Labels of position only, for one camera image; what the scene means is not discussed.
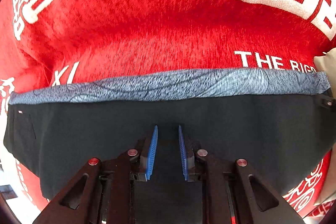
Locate black pants with blue trim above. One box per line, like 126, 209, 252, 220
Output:
3, 68, 335, 223

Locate beige pillow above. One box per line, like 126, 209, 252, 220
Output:
313, 48, 336, 98

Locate red blanket with white characters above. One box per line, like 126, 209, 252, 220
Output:
1, 0, 335, 223

